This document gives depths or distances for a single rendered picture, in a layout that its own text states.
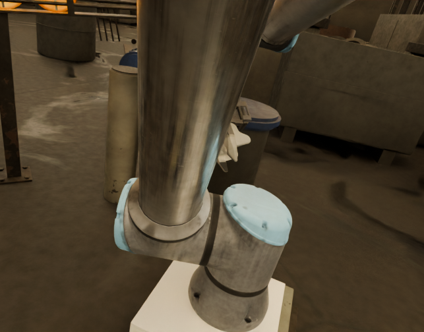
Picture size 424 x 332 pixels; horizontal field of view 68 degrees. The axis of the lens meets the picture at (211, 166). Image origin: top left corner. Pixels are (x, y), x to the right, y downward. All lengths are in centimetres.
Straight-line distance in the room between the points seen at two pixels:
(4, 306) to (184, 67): 85
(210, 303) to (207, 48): 57
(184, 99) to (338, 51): 203
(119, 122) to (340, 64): 157
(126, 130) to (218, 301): 70
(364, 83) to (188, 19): 216
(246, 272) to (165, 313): 20
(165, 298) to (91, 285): 31
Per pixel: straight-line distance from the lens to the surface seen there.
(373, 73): 237
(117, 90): 113
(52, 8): 133
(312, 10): 47
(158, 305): 75
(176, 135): 33
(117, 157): 122
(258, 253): 62
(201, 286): 74
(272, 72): 293
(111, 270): 105
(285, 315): 89
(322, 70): 228
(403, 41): 406
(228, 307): 71
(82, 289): 101
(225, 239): 61
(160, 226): 55
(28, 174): 151
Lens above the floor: 76
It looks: 26 degrees down
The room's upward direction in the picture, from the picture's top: 12 degrees clockwise
